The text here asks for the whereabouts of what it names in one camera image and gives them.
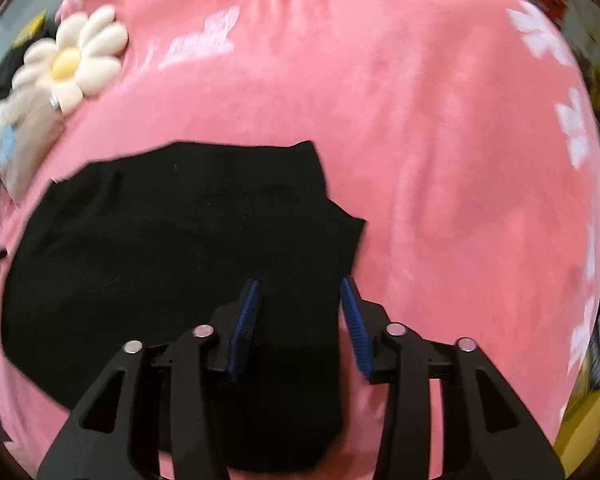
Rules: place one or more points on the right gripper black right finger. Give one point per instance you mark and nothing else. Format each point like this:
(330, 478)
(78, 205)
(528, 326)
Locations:
(488, 433)

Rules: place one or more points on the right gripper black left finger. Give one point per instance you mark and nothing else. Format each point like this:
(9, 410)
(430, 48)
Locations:
(113, 432)

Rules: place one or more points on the black garment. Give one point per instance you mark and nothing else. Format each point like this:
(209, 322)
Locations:
(149, 246)

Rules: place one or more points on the dark clothes pile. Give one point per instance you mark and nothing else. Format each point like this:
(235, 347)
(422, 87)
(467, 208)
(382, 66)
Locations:
(10, 63)

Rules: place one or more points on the yellow object at edge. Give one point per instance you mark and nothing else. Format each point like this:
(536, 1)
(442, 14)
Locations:
(579, 430)

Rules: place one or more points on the beige plush toy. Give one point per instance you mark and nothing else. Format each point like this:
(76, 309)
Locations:
(30, 125)

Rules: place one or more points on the pink fleece blanket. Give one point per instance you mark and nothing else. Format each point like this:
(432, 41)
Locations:
(459, 131)

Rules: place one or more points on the white daisy flower pillow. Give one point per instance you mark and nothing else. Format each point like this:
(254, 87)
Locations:
(81, 61)

